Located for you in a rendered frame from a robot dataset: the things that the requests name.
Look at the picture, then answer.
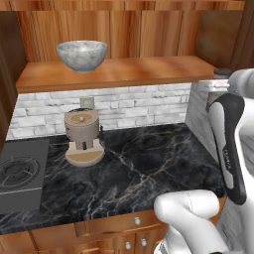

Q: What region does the beige coffee grinder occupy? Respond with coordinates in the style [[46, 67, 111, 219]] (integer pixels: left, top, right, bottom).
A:
[[63, 107, 106, 168]]

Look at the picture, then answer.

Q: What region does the grey wall socket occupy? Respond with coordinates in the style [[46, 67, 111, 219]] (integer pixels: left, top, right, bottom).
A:
[[79, 96, 95, 109]]

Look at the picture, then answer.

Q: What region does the wooden cabinet shelf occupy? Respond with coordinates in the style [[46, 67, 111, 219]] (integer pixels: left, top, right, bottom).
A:
[[15, 55, 216, 94]]

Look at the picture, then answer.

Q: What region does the grey gas hob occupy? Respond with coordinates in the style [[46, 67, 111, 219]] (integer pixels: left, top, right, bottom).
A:
[[0, 138, 51, 215]]

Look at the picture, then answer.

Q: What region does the wooden drawer front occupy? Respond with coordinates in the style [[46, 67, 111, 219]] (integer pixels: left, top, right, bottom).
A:
[[73, 209, 168, 239]]

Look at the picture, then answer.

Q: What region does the grey marble bowl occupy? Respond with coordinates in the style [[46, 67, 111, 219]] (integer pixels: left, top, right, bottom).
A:
[[56, 40, 109, 74]]

